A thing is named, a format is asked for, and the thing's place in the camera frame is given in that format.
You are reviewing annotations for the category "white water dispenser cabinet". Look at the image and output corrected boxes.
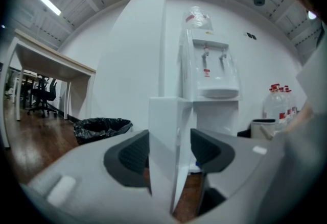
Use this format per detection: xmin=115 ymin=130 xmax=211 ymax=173
xmin=178 ymin=28 xmax=242 ymax=175

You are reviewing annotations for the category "clear plastic cover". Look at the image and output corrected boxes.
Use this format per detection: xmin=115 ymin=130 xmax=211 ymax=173
xmin=181 ymin=5 xmax=214 ymax=34

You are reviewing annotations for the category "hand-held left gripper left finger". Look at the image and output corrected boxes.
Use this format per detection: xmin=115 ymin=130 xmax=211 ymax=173
xmin=25 ymin=129 xmax=179 ymax=224

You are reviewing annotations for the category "white desk with wooden top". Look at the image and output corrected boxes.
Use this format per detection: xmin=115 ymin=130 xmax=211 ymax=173
xmin=0 ymin=28 xmax=97 ymax=148

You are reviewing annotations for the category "beige small bin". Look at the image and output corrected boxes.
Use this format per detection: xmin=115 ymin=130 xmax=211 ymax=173
xmin=251 ymin=118 xmax=277 ymax=140

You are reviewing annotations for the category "black office chair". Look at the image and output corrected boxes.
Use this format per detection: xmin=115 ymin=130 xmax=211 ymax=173
xmin=27 ymin=77 xmax=58 ymax=118

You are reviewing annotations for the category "clear water bottle red label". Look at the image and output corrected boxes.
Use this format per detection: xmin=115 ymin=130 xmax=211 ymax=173
xmin=279 ymin=86 xmax=294 ymax=123
xmin=290 ymin=87 xmax=299 ymax=116
xmin=263 ymin=84 xmax=288 ymax=127

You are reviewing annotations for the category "long ceiling lamp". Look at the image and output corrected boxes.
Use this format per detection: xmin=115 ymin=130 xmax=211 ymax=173
xmin=32 ymin=0 xmax=62 ymax=16

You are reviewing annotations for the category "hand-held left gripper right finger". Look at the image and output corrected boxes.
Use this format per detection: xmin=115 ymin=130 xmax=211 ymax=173
xmin=183 ymin=128 xmax=273 ymax=224

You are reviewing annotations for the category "white bin with black bag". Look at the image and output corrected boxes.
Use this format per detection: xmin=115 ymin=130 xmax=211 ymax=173
xmin=73 ymin=117 xmax=133 ymax=145

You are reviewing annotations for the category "white panel piece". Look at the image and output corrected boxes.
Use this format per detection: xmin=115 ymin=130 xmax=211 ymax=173
xmin=148 ymin=97 xmax=194 ymax=215

